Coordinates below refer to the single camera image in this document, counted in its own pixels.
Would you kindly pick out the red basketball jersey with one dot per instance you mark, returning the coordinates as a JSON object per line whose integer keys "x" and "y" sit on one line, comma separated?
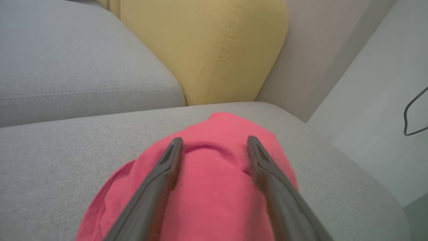
{"x": 214, "y": 190}

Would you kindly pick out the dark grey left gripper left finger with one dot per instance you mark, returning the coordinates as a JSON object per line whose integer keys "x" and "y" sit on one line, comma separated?
{"x": 150, "y": 194}

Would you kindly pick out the beige back panel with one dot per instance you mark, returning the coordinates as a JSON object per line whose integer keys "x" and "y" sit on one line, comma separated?
{"x": 301, "y": 67}

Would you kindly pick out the large grey sofa seat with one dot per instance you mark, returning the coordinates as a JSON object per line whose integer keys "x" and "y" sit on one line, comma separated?
{"x": 50, "y": 167}

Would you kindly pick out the yellow sofa back cushion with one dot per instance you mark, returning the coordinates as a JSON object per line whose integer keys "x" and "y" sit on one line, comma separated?
{"x": 113, "y": 5}
{"x": 200, "y": 50}

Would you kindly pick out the grey sofa seat cushion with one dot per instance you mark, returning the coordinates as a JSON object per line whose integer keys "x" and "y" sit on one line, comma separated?
{"x": 67, "y": 67}

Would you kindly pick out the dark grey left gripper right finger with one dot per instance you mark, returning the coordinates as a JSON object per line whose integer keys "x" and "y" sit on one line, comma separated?
{"x": 284, "y": 201}

